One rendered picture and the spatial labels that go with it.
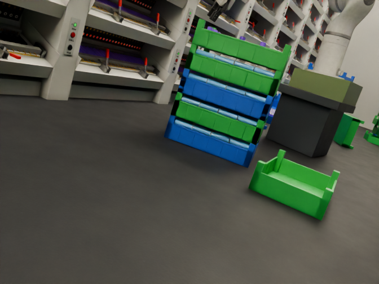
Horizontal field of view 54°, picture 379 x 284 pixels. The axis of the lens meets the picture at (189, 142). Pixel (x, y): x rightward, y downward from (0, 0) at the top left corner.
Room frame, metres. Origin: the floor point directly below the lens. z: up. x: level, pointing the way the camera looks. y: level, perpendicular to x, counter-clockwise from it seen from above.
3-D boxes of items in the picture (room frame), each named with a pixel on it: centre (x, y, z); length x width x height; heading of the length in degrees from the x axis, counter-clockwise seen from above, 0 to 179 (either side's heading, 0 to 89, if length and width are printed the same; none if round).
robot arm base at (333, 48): (1.89, -0.52, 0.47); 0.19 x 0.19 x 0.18
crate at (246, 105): (1.30, -0.08, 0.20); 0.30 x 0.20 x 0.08; 78
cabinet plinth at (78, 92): (2.28, 0.15, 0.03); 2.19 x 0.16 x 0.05; 155
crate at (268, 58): (1.30, -0.08, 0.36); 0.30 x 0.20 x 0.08; 78
